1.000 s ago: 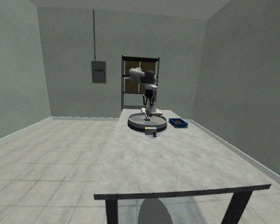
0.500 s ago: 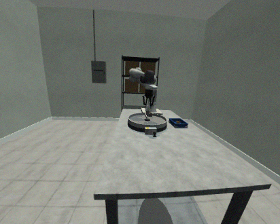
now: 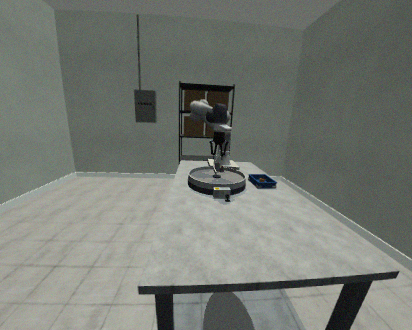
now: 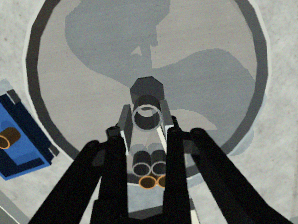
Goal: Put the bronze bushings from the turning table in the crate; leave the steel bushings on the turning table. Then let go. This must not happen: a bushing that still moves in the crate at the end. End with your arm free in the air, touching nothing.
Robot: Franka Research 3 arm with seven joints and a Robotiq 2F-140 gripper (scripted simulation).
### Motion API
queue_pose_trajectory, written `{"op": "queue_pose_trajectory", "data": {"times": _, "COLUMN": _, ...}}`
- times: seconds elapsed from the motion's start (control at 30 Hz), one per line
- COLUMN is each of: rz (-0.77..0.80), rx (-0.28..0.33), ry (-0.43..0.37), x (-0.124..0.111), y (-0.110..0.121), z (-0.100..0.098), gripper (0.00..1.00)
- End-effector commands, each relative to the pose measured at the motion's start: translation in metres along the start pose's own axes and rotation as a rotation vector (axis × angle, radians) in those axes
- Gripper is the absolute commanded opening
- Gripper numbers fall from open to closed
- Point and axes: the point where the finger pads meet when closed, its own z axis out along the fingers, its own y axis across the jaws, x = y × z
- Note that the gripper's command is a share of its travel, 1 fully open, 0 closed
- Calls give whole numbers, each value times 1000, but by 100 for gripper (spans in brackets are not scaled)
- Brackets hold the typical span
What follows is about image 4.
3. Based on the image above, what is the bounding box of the blue crate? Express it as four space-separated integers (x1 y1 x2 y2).
0 89 60 181

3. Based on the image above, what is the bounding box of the grey metal ring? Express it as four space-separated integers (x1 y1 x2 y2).
132 151 151 177
151 150 166 176
132 95 162 132

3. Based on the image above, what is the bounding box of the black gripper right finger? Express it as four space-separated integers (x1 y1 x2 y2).
160 100 293 224

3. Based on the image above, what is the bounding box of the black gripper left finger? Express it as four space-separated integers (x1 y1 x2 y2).
28 104 133 224

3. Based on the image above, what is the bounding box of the bronze bushing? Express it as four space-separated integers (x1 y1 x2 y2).
0 127 21 149
156 175 165 188
139 171 157 189

